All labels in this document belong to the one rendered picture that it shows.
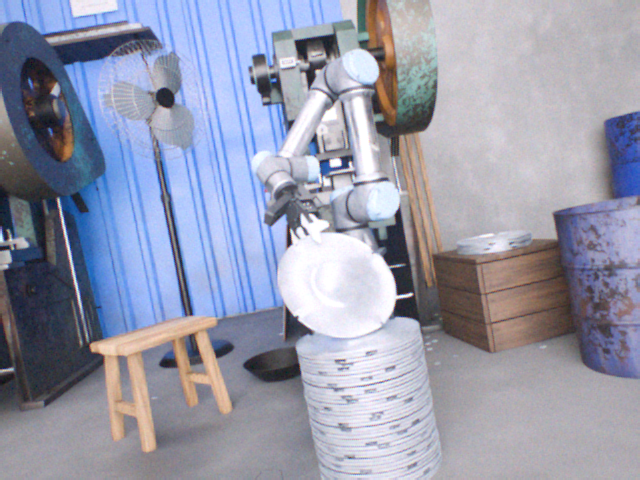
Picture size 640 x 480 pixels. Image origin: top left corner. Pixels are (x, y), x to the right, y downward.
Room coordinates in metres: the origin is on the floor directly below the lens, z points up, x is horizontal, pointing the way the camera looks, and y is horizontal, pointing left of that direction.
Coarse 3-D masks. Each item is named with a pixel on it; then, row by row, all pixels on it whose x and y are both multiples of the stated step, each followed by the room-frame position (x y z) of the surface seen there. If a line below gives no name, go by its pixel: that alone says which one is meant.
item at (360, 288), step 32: (288, 256) 1.27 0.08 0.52; (320, 256) 1.29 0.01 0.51; (352, 256) 1.31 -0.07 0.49; (288, 288) 1.21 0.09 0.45; (320, 288) 1.23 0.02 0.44; (352, 288) 1.25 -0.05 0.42; (384, 288) 1.27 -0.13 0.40; (320, 320) 1.18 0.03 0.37; (352, 320) 1.20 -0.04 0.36; (384, 320) 1.22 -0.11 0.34
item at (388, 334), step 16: (400, 320) 1.29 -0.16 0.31; (304, 336) 1.29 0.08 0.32; (320, 336) 1.28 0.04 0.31; (368, 336) 1.17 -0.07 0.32; (384, 336) 1.17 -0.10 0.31; (400, 336) 1.14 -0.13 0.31; (304, 352) 1.14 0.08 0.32; (320, 352) 1.13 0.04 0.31; (336, 352) 1.11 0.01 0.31; (352, 352) 1.07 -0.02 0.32
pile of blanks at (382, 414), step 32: (384, 352) 1.09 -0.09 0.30; (416, 352) 1.15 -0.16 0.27; (320, 384) 1.12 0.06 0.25; (352, 384) 1.08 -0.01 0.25; (384, 384) 1.07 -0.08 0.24; (416, 384) 1.12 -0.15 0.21; (320, 416) 1.13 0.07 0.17; (352, 416) 1.08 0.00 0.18; (384, 416) 1.08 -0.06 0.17; (416, 416) 1.10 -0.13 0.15; (320, 448) 1.15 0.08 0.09; (352, 448) 1.08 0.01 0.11; (384, 448) 1.08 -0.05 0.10; (416, 448) 1.09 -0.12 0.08
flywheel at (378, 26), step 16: (368, 0) 2.74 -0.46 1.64; (384, 0) 2.56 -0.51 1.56; (368, 16) 2.81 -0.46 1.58; (384, 16) 2.61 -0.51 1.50; (368, 32) 2.88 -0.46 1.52; (384, 32) 2.67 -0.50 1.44; (384, 48) 2.58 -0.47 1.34; (384, 64) 2.64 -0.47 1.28; (384, 80) 2.86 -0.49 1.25; (384, 96) 2.88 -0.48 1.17; (384, 112) 2.83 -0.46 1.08
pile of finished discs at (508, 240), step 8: (504, 232) 2.21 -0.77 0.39; (512, 232) 2.18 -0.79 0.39; (520, 232) 2.13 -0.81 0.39; (528, 232) 2.00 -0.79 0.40; (464, 240) 2.21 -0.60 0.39; (472, 240) 2.17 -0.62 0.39; (480, 240) 2.08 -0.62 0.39; (488, 240) 2.04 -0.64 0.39; (496, 240) 1.96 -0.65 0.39; (504, 240) 1.95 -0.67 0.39; (512, 240) 1.95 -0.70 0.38; (520, 240) 1.97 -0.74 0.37; (528, 240) 1.99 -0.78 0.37; (464, 248) 2.10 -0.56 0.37; (472, 248) 2.01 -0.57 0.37; (480, 248) 1.98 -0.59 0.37; (488, 248) 1.98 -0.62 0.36; (496, 248) 1.96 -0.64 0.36; (504, 248) 1.95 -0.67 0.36; (512, 248) 1.98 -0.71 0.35
